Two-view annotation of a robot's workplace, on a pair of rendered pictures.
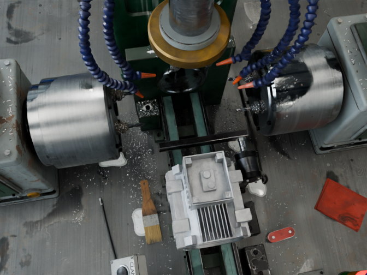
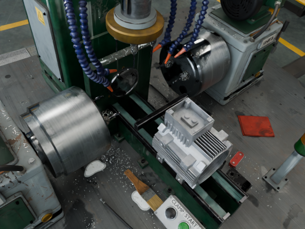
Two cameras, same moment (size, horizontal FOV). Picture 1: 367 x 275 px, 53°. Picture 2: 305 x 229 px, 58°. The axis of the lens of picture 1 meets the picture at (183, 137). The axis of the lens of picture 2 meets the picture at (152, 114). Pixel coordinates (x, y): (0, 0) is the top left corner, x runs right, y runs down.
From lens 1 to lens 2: 42 cm
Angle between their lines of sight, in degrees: 24
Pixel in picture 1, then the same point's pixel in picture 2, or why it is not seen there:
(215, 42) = (157, 21)
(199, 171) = (179, 118)
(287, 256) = (248, 171)
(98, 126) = (93, 117)
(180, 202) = (177, 147)
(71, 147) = (77, 142)
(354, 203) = (261, 121)
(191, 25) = (143, 7)
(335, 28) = not seen: hidden behind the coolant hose
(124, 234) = (135, 215)
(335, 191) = (247, 120)
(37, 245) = not seen: outside the picture
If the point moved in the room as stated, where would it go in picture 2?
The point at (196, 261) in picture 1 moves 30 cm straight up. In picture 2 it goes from (203, 194) to (229, 146)
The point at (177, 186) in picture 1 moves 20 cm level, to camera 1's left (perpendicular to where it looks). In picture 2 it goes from (169, 138) to (110, 159)
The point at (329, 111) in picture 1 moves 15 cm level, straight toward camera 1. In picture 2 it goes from (226, 60) to (223, 85)
